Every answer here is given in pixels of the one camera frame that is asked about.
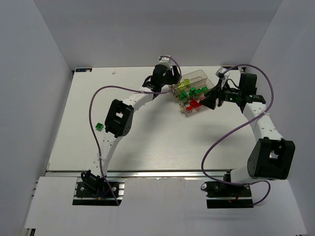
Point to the far clear plastic container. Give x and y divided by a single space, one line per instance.
194 77

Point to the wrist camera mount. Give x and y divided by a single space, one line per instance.
223 74
165 61

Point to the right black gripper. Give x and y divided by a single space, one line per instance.
220 93

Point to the red long lego brick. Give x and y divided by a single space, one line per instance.
194 103

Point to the left blue table label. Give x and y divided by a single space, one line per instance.
81 70

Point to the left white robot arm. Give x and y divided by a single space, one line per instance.
119 118

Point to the green lego left edge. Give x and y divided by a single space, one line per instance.
99 127

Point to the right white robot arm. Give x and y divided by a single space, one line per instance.
272 154

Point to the middle clear plastic container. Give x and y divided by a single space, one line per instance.
205 82

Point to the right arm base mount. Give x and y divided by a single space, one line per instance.
226 196

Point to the aluminium table rail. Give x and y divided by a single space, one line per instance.
137 174

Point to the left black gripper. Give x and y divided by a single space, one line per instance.
176 74

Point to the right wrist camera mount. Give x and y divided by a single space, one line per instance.
223 74

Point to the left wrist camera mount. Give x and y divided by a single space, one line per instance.
165 61

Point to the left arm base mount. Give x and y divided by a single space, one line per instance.
93 190

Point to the near clear plastic container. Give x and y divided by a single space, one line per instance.
184 104

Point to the clear plastic container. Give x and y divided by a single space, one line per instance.
194 77
205 82
184 104

